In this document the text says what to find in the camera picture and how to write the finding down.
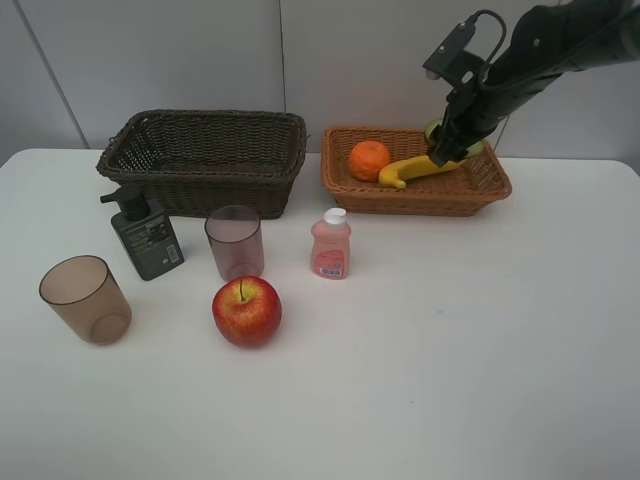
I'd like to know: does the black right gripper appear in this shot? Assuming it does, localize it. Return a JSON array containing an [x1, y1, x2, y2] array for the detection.
[[428, 75, 525, 167]]

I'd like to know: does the halved avocado with pit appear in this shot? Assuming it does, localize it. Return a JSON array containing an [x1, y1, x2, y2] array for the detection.
[[424, 117, 485, 159]]

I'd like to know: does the yellow banana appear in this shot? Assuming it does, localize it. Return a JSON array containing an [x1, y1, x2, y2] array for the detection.
[[378, 155, 463, 189]]

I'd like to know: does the orange mandarin fruit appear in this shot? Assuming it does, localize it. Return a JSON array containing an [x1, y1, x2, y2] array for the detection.
[[348, 140, 391, 182]]

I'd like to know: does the pink bottle white cap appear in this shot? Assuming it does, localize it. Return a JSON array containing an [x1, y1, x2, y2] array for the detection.
[[310, 208, 351, 280]]

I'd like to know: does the red yellow apple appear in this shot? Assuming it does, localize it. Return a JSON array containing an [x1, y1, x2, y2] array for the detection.
[[212, 276, 282, 348]]

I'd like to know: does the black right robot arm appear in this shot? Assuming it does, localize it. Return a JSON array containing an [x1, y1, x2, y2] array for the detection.
[[423, 1, 639, 167]]

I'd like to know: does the orange wicker basket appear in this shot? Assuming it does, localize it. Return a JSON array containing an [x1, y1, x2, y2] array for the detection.
[[321, 126, 512, 217]]

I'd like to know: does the purple translucent plastic cup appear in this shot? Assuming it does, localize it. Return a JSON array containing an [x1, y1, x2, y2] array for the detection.
[[204, 205, 264, 282]]

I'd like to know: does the dark brown wicker basket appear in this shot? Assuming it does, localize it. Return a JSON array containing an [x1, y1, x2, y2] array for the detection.
[[97, 110, 307, 220]]

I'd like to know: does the dark green pump bottle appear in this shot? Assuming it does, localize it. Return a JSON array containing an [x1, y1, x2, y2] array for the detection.
[[100, 186, 185, 281]]

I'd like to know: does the brown translucent plastic cup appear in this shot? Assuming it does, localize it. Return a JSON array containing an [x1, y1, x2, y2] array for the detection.
[[39, 255, 132, 345]]

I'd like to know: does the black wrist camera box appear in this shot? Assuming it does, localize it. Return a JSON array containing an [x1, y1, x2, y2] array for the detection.
[[423, 20, 478, 85]]

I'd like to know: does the black camera cable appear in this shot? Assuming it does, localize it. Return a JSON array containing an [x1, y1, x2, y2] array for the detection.
[[467, 9, 509, 89]]

